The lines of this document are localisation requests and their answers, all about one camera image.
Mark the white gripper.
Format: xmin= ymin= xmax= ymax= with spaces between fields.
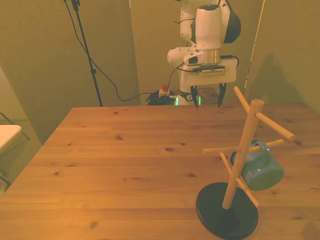
xmin=179 ymin=57 xmax=238 ymax=111

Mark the thin white pole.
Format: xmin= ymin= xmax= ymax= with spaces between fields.
xmin=243 ymin=0 xmax=267 ymax=96

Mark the black tripod stand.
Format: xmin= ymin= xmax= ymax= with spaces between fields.
xmin=63 ymin=0 xmax=104 ymax=108

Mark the wooden mug tree black base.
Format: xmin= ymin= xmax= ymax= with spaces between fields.
xmin=195 ymin=86 xmax=297 ymax=240

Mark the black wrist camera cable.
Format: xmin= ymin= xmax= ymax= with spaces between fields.
xmin=163 ymin=54 xmax=240 ymax=97

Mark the coiled dark cable bundle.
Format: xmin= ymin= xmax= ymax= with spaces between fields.
xmin=145 ymin=91 xmax=177 ymax=106

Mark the black tripod cable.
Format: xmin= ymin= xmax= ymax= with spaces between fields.
xmin=64 ymin=0 xmax=154 ymax=102

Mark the teal ceramic mug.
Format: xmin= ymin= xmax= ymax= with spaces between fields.
xmin=229 ymin=139 xmax=285 ymax=192

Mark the yellow emergency stop box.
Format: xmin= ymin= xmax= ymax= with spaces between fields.
xmin=158 ymin=84 xmax=176 ymax=99

